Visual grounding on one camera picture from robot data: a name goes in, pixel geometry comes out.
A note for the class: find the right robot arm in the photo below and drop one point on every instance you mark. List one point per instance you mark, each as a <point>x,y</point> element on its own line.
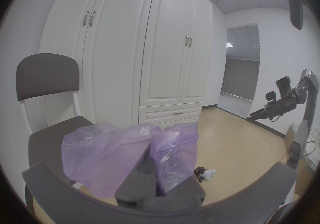
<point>308,108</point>

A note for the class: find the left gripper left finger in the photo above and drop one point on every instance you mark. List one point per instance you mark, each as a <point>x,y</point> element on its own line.
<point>140,183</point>

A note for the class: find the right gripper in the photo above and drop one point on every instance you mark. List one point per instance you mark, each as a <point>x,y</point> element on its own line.
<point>281,108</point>

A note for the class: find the white chair dark grey seat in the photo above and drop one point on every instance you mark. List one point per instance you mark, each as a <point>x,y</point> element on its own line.
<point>47,75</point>

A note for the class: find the purple plastic bag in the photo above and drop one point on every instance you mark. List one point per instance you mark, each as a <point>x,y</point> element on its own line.
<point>100,153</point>

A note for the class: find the grey curtain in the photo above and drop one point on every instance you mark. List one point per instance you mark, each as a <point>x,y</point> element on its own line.
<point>240,78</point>

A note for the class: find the ceiling light panel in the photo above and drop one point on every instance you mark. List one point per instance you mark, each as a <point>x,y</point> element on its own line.
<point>229,45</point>

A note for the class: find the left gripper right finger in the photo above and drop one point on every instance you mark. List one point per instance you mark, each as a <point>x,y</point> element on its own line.
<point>190,190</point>

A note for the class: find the clear printed wrapper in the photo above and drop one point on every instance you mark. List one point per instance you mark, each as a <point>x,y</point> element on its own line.
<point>210,174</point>

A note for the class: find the white wardrobe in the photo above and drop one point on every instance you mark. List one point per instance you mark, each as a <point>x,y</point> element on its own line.
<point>120,43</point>

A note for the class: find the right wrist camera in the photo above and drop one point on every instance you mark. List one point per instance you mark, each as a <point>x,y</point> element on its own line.
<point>270,96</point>

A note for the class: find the black plastic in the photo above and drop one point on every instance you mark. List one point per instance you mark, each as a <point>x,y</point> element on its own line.
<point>199,171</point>

